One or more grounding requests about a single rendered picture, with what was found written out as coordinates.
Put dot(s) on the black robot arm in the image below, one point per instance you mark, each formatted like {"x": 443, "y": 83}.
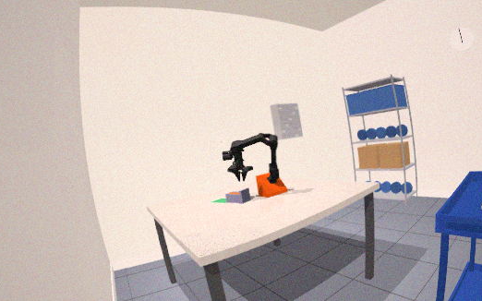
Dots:
{"x": 238, "y": 146}

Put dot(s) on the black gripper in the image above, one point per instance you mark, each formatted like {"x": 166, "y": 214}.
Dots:
{"x": 243, "y": 169}

